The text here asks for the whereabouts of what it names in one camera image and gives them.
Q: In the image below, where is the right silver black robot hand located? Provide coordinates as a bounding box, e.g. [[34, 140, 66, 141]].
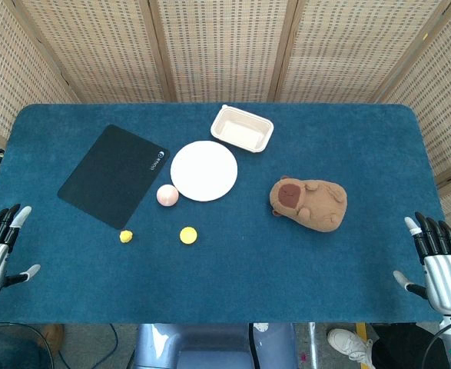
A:
[[393, 211, 451, 318]]

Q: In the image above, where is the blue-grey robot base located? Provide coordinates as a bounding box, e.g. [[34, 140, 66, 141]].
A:
[[131, 322, 299, 369]]

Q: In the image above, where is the brown capybara plush toy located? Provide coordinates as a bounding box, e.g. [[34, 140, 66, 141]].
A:
[[268, 175, 348, 233]]

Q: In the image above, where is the yellow round toy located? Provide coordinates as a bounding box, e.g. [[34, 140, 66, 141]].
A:
[[179, 226, 199, 245]]

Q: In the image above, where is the brown shoe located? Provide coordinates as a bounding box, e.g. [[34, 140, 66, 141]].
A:
[[39, 324, 66, 353]]

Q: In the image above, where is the white sneaker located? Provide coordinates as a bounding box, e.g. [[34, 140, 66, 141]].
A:
[[327, 327, 376, 363]]

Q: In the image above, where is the black mouse pad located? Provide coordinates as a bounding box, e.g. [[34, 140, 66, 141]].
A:
[[57, 124, 171, 231]]

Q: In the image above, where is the metal table leg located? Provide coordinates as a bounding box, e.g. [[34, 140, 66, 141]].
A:
[[307, 322, 321, 369]]

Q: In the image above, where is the pink ball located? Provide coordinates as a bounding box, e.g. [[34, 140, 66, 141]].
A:
[[156, 184, 180, 208]]

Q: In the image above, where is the blue table cloth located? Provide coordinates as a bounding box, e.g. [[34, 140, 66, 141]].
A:
[[0, 102, 447, 324]]

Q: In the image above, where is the white round paper plate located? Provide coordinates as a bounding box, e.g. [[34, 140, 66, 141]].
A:
[[170, 140, 239, 202]]

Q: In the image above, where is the beige rectangular food container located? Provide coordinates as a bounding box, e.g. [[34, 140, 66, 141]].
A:
[[210, 104, 275, 155]]

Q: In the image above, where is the woven wooden folding screen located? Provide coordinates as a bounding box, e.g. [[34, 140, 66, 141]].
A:
[[0, 0, 451, 247]]

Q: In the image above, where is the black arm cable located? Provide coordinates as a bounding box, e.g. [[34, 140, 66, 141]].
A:
[[0, 321, 55, 369]]

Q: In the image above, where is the blue floor cable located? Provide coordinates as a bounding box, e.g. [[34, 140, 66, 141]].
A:
[[58, 323, 119, 369]]

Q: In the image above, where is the black cable on base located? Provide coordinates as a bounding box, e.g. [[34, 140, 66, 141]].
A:
[[247, 322, 258, 369]]

